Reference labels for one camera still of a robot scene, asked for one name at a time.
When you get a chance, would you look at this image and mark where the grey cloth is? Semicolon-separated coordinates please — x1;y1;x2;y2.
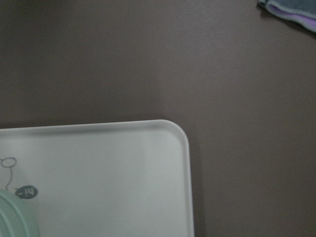
258;0;316;20

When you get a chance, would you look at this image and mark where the cream rabbit serving tray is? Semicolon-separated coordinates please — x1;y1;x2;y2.
0;119;195;237

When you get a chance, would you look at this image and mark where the top green bowl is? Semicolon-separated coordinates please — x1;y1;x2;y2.
0;189;40;237

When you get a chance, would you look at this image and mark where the purple cloth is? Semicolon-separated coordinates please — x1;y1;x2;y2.
267;5;316;33

